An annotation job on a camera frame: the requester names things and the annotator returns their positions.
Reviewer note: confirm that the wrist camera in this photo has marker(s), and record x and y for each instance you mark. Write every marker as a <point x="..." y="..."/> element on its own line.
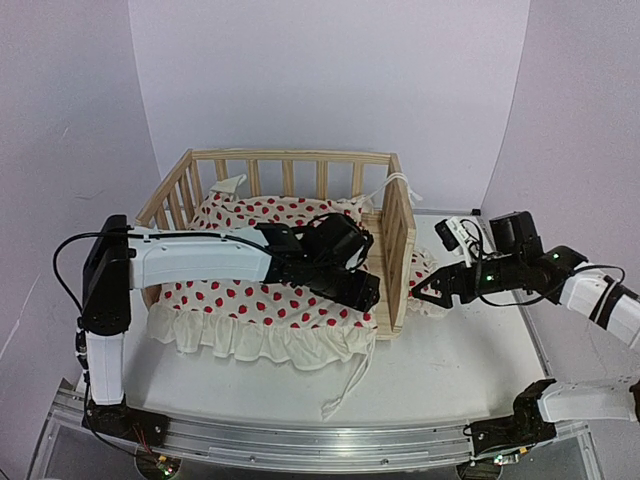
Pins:
<point x="343" y="242"/>
<point x="461" y="237"/>

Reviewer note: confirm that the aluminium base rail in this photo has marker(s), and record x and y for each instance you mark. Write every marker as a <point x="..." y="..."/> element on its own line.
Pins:
<point x="293" y="448"/>

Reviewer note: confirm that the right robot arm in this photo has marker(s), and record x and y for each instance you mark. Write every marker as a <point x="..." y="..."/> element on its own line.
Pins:
<point x="561" y="276"/>

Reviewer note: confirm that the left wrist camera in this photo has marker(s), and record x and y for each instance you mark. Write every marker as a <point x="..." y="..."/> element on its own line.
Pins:
<point x="343" y="242"/>

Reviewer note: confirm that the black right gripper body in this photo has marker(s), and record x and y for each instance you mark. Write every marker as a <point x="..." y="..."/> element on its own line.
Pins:
<point x="507" y="278"/>

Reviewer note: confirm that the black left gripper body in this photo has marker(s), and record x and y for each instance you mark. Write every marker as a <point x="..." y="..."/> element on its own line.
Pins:
<point x="326" y="284"/>

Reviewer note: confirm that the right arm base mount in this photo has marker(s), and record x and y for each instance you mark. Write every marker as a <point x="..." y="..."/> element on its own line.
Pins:
<point x="525" y="427"/>

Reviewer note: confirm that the wooden pet bed frame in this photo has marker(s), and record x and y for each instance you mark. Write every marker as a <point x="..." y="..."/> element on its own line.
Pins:
<point x="392" y="224"/>

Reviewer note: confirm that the strawberry print ruffled mattress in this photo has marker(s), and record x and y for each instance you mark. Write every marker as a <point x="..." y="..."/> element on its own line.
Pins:
<point x="248" y="320"/>

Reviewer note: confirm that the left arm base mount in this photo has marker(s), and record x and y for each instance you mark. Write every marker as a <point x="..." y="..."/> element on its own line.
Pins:
<point x="126" y="423"/>

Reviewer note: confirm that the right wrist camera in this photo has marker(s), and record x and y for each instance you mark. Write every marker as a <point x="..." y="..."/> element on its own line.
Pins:
<point x="461" y="237"/>

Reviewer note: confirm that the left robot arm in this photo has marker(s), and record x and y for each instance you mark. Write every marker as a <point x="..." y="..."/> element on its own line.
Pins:
<point x="125" y="258"/>

